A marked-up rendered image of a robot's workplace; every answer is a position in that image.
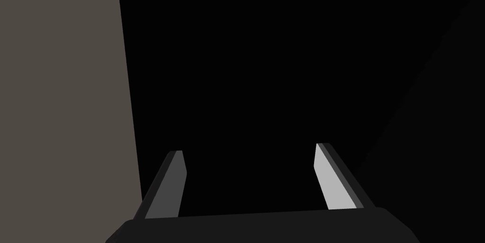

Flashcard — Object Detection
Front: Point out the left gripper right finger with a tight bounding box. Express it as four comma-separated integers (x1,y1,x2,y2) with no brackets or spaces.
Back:
313,142,377,211

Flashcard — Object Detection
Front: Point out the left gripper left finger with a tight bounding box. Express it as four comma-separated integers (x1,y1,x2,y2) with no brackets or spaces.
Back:
133,150,188,220

